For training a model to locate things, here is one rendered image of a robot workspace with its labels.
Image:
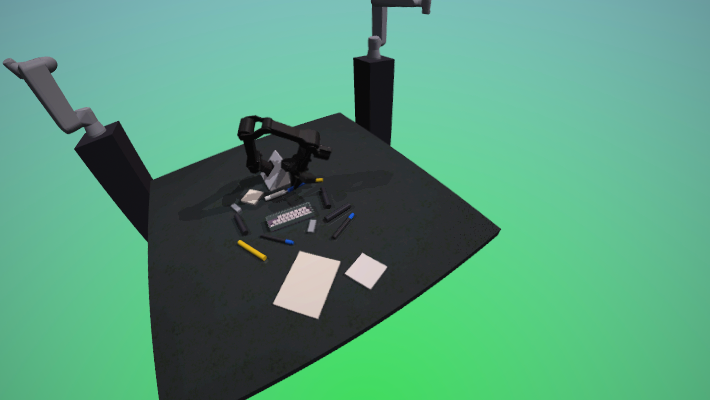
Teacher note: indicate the blue stylus with grey tip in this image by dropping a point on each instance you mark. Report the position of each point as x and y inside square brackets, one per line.
[291, 188]

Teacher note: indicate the beige sheet of paper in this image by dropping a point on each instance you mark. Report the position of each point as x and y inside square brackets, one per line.
[307, 284]

